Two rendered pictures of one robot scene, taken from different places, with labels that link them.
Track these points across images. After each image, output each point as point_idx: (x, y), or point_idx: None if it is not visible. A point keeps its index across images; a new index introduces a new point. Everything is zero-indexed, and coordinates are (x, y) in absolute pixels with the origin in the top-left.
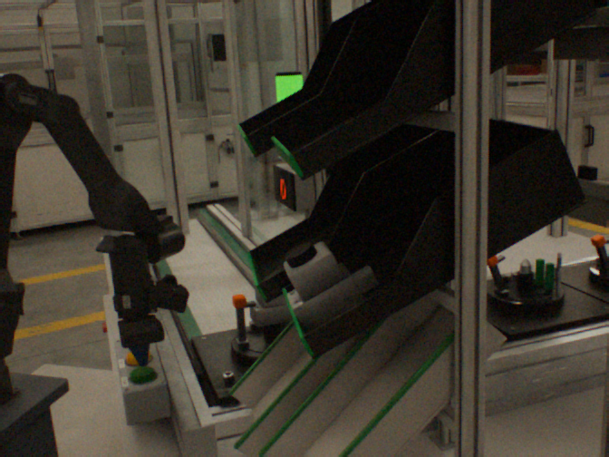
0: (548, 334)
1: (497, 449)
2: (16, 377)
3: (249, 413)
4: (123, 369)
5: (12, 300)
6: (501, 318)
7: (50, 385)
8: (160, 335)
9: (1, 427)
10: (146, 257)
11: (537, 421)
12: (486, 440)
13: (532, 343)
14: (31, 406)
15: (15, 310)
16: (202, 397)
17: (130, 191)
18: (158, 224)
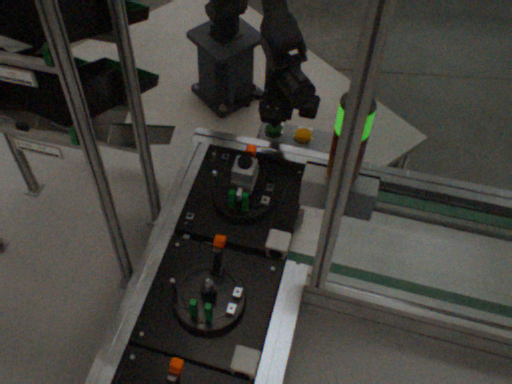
0: (107, 382)
1: (98, 298)
2: (240, 46)
3: (187, 156)
4: (295, 126)
5: (218, 5)
6: (153, 368)
7: (218, 54)
8: (233, 100)
9: (192, 36)
10: (270, 73)
11: (94, 348)
12: (109, 301)
13: (110, 358)
14: (202, 46)
15: (219, 11)
16: (223, 145)
17: (266, 27)
18: (271, 64)
